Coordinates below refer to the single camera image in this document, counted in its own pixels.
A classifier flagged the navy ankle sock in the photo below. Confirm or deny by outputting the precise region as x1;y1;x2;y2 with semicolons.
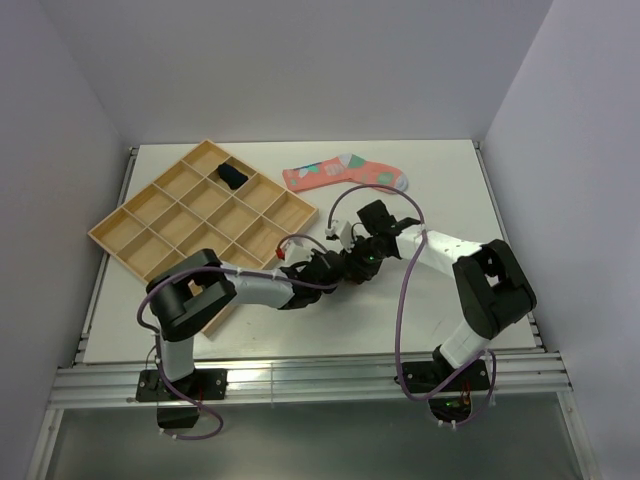
216;162;249;191

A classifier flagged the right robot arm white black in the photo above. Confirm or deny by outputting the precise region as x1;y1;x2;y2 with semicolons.
326;200;537;390

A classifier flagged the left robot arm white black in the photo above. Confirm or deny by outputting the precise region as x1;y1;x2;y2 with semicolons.
137;249;345;399

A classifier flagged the pink patterned sock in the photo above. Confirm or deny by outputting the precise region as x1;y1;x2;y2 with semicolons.
282;153;409;192

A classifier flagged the wooden compartment tray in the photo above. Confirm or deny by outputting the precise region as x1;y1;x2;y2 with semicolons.
89;140;318;333

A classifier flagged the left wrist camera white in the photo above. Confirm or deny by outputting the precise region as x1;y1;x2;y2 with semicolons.
276;239;313;265

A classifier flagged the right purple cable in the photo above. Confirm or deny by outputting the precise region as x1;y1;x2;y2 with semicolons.
324;183;497;429

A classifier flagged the purple cable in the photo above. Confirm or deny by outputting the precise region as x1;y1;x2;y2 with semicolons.
136;233;341;441
324;183;497;429

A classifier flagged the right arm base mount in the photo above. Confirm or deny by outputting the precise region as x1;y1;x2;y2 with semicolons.
397;357;494;421

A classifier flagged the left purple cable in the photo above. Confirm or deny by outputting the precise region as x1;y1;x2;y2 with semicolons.
136;233;341;441

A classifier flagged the aluminium frame rail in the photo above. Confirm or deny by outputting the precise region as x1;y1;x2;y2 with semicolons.
47;350;572;409

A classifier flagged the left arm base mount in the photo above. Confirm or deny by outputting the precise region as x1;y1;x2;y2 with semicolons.
135;368;228;440

